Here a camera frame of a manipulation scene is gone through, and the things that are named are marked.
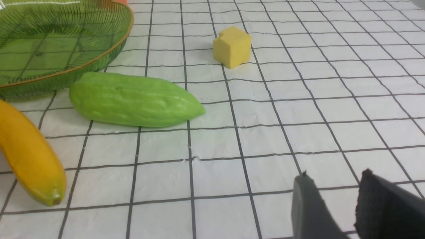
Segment yellow toy banana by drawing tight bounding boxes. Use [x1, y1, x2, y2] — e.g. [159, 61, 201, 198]
[0, 101, 67, 207]

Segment yellow foam cube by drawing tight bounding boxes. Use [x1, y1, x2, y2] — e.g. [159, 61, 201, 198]
[213, 26, 252, 69]

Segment orange-red foam cube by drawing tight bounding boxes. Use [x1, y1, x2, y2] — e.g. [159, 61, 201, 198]
[113, 0, 128, 5]

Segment green glass leaf plate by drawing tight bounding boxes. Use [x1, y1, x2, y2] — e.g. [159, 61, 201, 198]
[0, 0, 134, 100]

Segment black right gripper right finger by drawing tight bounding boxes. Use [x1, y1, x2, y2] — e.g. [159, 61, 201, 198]
[355, 169, 425, 239]

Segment white checkered tablecloth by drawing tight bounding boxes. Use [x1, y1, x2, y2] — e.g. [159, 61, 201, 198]
[1, 0, 425, 239]

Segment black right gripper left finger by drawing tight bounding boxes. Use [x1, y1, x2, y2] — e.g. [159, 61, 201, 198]
[291, 171, 349, 239]

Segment green toy cucumber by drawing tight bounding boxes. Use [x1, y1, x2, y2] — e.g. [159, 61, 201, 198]
[69, 72, 206, 128]

